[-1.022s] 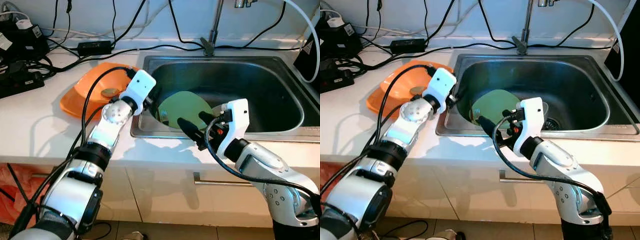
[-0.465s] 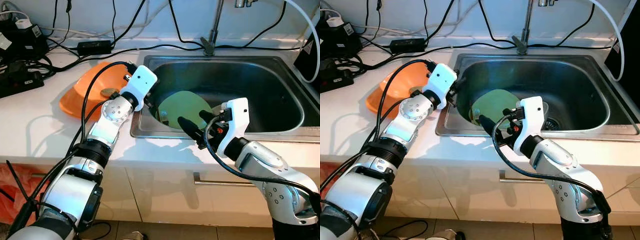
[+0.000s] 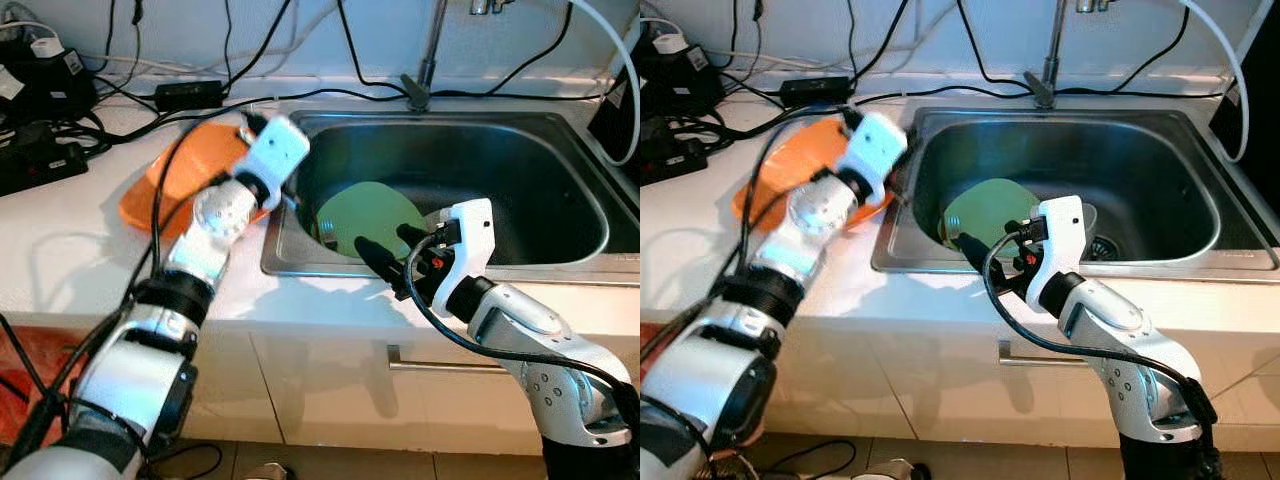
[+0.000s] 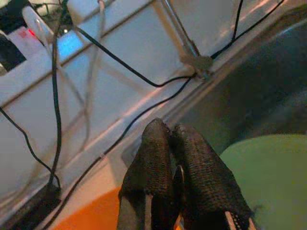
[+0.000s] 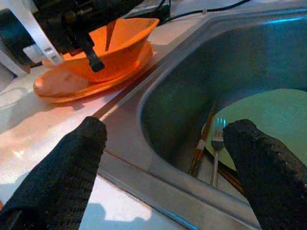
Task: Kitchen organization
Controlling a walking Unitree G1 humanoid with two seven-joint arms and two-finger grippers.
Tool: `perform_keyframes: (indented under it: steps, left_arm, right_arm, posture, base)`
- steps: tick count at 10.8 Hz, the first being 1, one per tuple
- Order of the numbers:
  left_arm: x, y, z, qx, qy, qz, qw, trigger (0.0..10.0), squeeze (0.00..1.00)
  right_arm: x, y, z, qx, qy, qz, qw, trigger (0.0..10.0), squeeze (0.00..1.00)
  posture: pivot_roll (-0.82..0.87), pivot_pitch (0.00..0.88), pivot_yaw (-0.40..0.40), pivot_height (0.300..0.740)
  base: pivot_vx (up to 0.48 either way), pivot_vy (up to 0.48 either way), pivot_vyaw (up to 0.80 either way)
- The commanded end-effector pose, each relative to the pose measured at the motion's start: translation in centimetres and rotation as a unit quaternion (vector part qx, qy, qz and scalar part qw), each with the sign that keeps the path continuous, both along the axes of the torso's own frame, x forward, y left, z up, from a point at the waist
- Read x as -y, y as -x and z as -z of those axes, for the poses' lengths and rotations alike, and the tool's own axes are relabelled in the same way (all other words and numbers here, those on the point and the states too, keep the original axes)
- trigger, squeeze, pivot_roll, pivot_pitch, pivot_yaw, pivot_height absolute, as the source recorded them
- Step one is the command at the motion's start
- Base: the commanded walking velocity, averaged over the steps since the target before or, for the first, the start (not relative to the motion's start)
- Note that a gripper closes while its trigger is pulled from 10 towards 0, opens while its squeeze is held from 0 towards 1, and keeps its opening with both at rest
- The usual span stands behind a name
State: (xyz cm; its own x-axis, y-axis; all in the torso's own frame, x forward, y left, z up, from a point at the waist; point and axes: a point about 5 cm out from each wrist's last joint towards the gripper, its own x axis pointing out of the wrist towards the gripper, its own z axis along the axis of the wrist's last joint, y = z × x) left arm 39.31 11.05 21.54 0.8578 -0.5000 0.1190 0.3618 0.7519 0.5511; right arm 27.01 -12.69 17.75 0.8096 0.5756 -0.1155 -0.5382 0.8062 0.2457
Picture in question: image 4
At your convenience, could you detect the grey metal rod with base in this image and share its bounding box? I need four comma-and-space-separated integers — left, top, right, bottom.
162, 0, 215, 81

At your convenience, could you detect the green plastic plate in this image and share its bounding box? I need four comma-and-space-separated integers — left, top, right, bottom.
219, 134, 307, 230

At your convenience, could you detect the white power adapter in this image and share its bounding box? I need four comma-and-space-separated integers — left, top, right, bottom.
67, 0, 101, 22

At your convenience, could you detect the metal spoon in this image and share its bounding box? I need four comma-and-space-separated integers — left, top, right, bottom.
174, 164, 186, 192

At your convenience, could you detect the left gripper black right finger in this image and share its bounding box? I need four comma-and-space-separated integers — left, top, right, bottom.
171, 122, 255, 230

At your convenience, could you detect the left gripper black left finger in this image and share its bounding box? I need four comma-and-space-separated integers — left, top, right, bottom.
117, 117, 174, 230

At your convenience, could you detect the white power strip red light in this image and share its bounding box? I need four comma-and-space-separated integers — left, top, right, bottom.
9, 25, 46, 47

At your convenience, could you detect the stainless steel sink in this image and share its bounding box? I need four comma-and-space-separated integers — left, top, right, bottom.
121, 4, 307, 230

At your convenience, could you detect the orange plastic bowl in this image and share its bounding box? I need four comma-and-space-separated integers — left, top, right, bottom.
47, 185, 125, 230

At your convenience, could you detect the black power adapter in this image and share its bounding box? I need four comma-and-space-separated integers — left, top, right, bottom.
0, 184, 62, 230

